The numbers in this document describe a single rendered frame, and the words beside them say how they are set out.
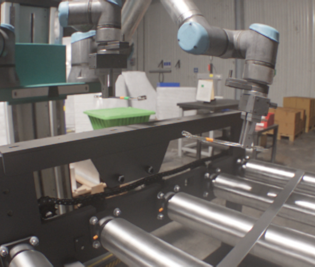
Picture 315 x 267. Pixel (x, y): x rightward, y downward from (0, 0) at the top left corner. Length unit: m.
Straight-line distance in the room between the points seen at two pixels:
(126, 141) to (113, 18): 0.41
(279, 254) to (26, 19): 1.51
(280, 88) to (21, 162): 11.03
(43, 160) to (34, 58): 0.78
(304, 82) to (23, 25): 10.41
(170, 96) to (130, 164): 6.83
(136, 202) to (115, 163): 0.19
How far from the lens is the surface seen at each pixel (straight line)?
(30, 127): 1.54
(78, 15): 0.96
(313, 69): 11.05
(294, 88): 11.24
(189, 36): 0.77
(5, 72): 1.22
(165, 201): 1.06
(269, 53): 0.79
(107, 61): 0.93
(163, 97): 7.71
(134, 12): 1.36
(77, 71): 1.43
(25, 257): 0.75
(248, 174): 1.48
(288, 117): 6.49
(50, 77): 1.48
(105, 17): 0.94
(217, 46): 0.79
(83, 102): 4.63
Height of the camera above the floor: 1.34
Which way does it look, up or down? 12 degrees down
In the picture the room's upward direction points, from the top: straight up
